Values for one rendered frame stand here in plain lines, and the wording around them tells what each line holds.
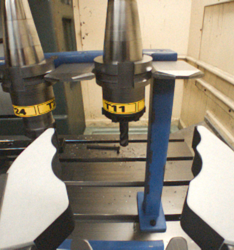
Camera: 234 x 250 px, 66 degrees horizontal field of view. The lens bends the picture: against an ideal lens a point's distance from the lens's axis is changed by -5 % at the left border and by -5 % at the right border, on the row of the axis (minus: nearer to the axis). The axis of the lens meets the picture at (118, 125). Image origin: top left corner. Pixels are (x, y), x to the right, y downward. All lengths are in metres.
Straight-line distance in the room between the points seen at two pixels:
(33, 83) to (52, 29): 0.67
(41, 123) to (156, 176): 0.21
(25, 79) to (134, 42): 0.12
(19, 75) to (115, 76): 0.10
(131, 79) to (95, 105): 1.10
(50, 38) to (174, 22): 0.69
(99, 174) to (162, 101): 0.32
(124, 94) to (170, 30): 1.03
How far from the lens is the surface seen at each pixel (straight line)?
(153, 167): 0.33
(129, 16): 0.20
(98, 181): 0.51
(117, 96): 0.20
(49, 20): 0.87
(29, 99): 0.22
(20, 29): 0.22
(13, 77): 0.23
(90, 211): 0.45
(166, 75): 0.19
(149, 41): 1.19
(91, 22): 1.19
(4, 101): 1.01
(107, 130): 1.31
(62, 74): 0.20
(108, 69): 0.19
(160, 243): 0.34
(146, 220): 0.42
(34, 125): 0.24
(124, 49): 0.19
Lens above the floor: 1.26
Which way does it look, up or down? 28 degrees down
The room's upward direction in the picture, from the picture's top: 2 degrees counter-clockwise
